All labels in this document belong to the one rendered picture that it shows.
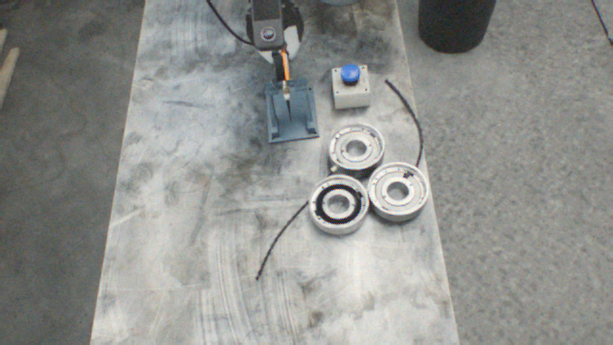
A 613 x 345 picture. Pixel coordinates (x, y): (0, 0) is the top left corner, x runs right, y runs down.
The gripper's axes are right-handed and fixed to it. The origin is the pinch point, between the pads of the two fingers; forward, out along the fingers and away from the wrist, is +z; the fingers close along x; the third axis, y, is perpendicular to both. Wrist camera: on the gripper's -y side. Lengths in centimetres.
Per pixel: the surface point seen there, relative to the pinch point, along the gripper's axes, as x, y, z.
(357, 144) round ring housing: -12.0, -10.5, 14.6
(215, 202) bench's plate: 16.0, -18.4, 16.0
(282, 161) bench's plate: 2.8, -11.3, 15.9
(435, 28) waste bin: -55, 84, 83
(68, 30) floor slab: 103, 127, 96
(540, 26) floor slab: -101, 90, 96
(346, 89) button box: -11.4, 0.6, 11.4
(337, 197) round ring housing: -6.8, -21.6, 14.4
